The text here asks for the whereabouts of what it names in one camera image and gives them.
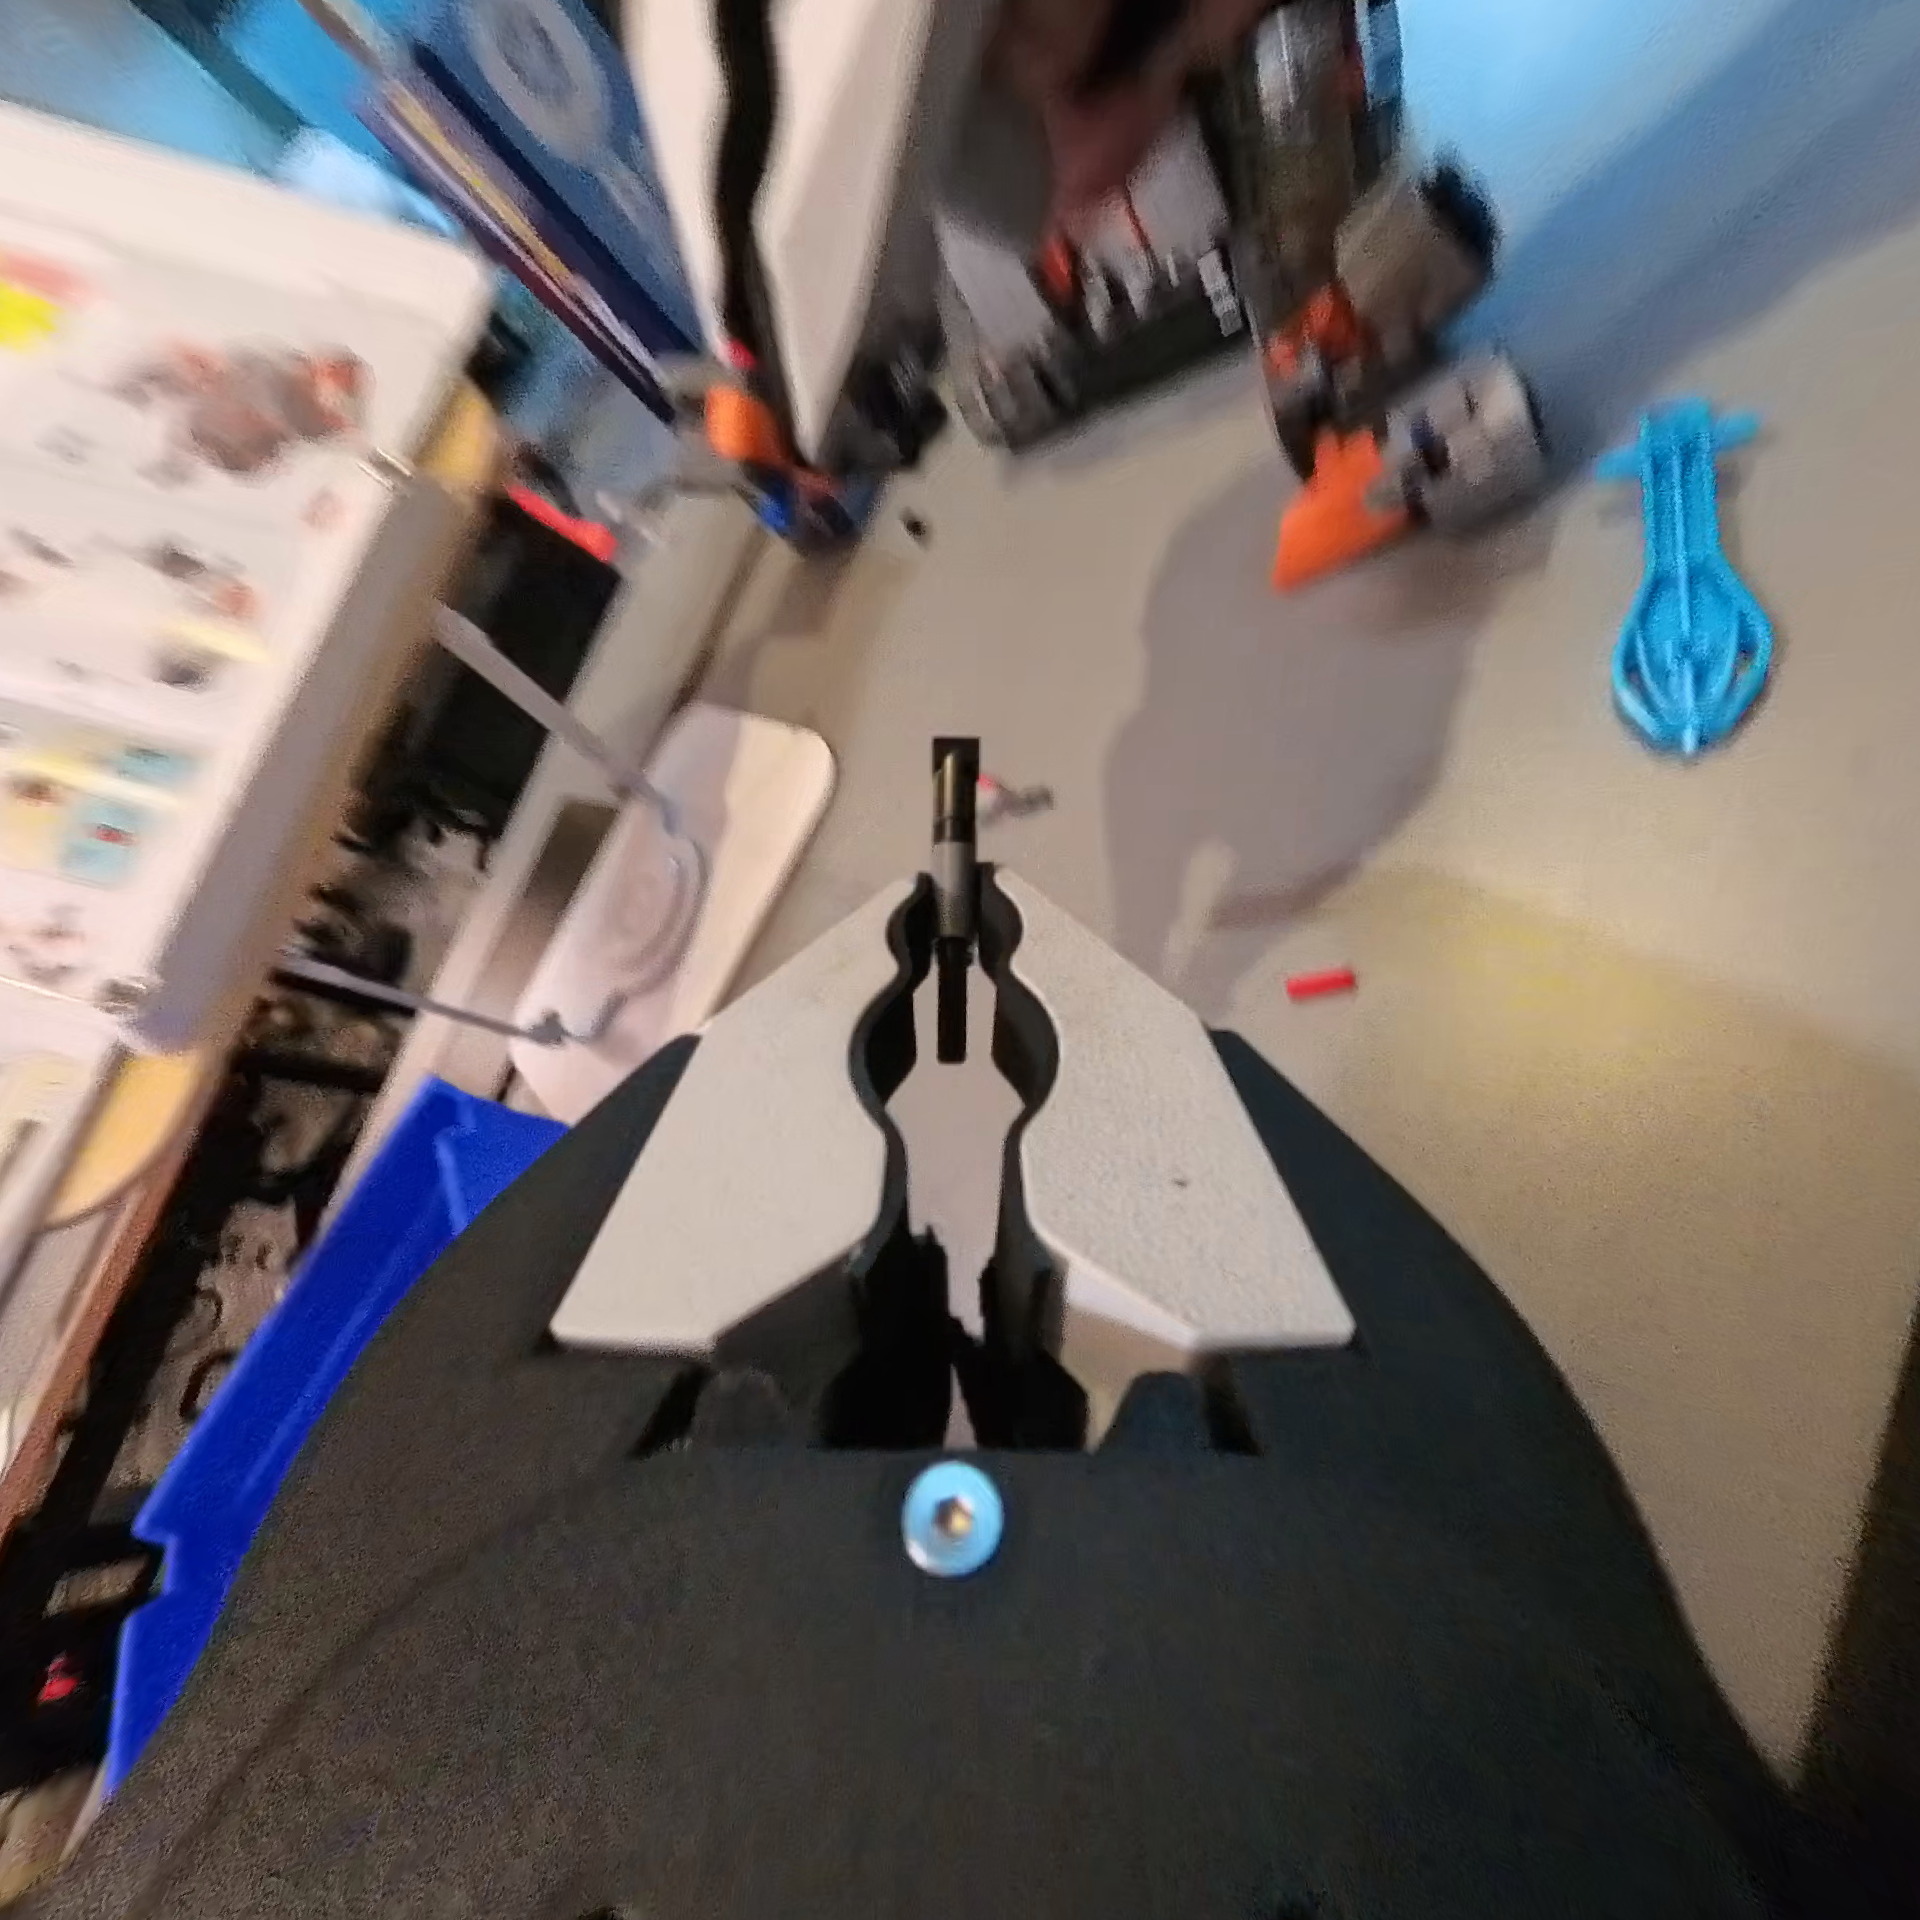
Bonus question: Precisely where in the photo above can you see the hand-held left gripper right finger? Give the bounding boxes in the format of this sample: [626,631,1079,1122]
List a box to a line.
[981,870,1358,1440]

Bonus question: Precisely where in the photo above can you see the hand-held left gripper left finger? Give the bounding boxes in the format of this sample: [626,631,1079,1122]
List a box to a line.
[548,874,939,1440]

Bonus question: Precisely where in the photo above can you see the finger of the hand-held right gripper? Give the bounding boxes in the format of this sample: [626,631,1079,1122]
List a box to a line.
[748,0,941,466]
[618,0,752,368]

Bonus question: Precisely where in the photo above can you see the grey orange toy arm assembly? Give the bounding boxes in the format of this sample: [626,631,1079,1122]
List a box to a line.
[699,374,875,546]

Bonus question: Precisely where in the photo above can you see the dark grey angled toy beam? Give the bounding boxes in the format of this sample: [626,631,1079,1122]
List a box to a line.
[928,736,987,1066]

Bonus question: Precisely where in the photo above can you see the blue robot kit box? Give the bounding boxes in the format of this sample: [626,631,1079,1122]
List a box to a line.
[353,0,710,425]

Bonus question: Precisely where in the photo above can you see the tracked toy robot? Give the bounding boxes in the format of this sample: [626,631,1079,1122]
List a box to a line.
[929,0,1500,450]

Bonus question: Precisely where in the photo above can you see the white book stand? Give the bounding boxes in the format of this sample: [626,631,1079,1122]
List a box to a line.
[270,593,836,1126]

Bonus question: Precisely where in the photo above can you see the blue storage bin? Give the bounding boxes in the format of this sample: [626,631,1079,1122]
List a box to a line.
[103,1073,573,1802]

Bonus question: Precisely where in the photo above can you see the instruction booklet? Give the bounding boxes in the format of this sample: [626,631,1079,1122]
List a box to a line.
[0,106,499,1051]

